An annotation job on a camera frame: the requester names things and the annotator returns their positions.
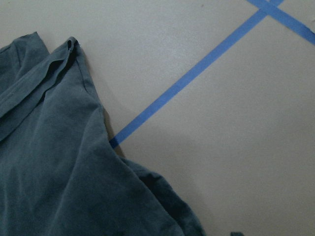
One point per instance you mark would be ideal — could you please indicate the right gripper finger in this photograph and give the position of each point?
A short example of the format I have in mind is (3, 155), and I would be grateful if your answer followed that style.
(236, 234)

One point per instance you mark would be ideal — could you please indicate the black printed t-shirt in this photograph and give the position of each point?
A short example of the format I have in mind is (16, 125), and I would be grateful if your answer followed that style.
(59, 175)

